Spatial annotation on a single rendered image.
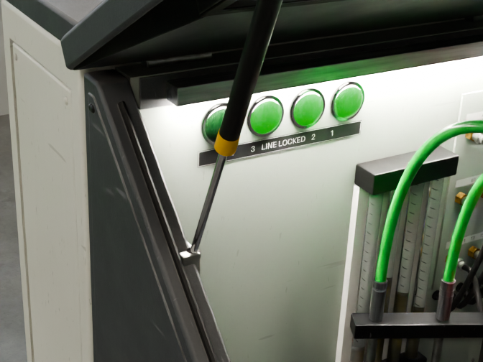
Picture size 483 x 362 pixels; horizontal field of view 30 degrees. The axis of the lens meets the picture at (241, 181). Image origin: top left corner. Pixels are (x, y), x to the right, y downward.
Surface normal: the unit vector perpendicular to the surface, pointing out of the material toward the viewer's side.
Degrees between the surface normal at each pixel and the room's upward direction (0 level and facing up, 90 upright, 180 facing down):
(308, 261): 90
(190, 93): 90
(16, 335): 0
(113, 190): 90
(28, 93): 90
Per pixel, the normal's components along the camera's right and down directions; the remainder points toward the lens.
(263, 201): 0.51, 0.39
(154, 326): -0.86, 0.18
